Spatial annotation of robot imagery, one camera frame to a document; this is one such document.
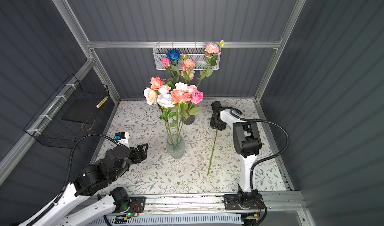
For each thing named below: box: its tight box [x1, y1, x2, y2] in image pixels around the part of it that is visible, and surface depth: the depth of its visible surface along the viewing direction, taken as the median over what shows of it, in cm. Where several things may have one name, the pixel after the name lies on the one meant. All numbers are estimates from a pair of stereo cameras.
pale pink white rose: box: [158, 84, 172, 95], surface depth 65 cm
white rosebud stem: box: [173, 82, 188, 91], surface depth 65 cm
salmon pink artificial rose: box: [150, 76, 164, 90], surface depth 69 cm
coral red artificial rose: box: [170, 89, 191, 142], surface depth 60 cm
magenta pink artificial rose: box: [161, 57, 170, 68], surface depth 82 cm
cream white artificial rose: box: [143, 87, 158, 106], surface depth 71 cm
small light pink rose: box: [186, 84, 197, 95], surface depth 66 cm
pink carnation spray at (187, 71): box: [180, 53, 196, 83], surface depth 84 cm
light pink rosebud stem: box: [179, 90, 204, 137], surface depth 64 cm
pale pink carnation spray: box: [196, 39, 227, 88], surface depth 80 cm
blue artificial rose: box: [166, 48, 181, 61], surface depth 80 cm
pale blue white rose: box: [157, 93, 175, 144], surface depth 63 cm
